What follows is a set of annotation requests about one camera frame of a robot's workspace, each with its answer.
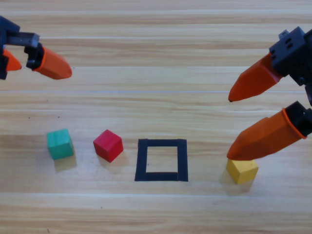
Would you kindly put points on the green wooden block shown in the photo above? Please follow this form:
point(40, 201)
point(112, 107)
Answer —
point(59, 143)

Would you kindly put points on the red wooden block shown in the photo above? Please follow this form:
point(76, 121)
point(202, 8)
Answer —
point(108, 146)

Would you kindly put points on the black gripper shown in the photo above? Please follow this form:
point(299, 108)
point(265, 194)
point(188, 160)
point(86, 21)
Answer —
point(8, 28)
point(292, 53)

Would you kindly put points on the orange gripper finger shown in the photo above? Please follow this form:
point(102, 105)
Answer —
point(263, 139)

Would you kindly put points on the black tape square outline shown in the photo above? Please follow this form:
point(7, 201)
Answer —
point(142, 158)

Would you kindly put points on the yellow wooden block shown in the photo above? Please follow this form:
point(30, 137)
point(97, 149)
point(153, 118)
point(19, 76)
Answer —
point(242, 171)

